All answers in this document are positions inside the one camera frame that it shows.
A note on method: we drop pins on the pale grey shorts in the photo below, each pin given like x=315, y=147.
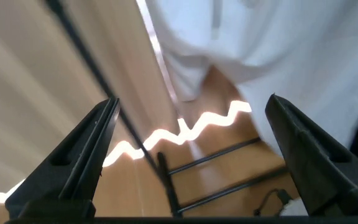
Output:
x=291, y=56

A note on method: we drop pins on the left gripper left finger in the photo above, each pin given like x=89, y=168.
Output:
x=61, y=180

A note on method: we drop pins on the beige curtain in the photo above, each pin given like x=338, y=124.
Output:
x=42, y=77

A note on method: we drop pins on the black clothes rack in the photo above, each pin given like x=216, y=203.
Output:
x=166, y=174

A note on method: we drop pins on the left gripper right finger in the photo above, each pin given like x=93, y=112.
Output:
x=322, y=168

